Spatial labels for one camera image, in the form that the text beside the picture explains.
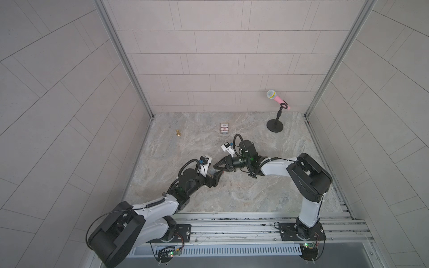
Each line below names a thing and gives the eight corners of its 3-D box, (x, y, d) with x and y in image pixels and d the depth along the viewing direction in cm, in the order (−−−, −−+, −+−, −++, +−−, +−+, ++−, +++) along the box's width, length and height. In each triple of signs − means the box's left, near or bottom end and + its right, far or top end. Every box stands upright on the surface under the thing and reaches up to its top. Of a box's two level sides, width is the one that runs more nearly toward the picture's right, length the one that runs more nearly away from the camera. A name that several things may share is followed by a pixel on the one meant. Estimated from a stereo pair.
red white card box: (220, 134, 109) (220, 132, 107) (220, 125, 114) (220, 123, 112) (228, 134, 109) (228, 132, 107) (228, 125, 114) (228, 123, 112)
